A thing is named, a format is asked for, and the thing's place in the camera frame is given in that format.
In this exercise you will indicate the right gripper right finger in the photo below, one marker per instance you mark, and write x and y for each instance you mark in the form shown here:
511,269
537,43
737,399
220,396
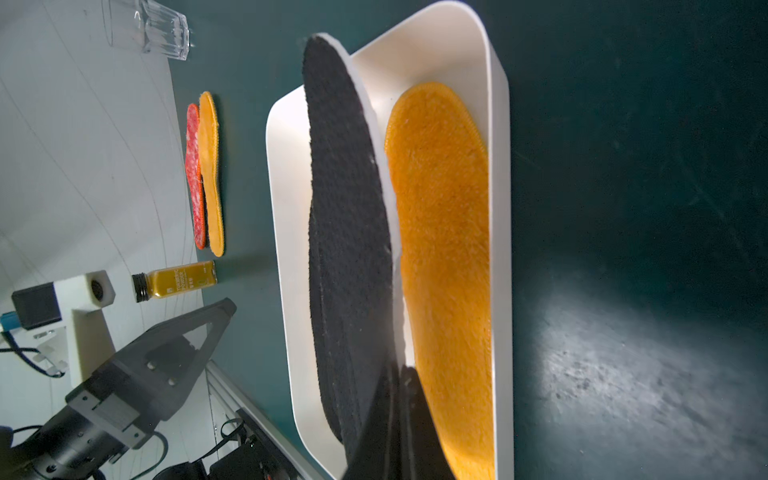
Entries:
422,456

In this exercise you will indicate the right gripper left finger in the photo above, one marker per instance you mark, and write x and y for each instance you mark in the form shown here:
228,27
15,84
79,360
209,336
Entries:
378,453

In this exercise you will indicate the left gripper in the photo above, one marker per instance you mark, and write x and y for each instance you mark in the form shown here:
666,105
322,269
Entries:
125,399

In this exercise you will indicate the fuzzy yellow insole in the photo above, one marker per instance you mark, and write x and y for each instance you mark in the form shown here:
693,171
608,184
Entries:
439,170

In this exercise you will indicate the yellow juice bottle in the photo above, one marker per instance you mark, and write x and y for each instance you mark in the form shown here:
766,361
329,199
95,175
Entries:
174,281

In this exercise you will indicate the left red insole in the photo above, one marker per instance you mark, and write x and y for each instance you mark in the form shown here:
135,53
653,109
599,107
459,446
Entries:
194,176

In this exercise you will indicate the left orange insole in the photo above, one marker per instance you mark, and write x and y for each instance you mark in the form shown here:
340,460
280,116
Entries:
208,141

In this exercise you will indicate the clear drinking glass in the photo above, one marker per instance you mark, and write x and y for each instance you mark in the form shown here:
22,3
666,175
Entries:
146,27

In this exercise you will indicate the green table mat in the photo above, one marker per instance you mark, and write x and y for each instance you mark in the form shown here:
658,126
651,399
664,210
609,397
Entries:
639,220

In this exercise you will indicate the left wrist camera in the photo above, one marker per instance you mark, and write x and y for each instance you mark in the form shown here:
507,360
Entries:
64,321

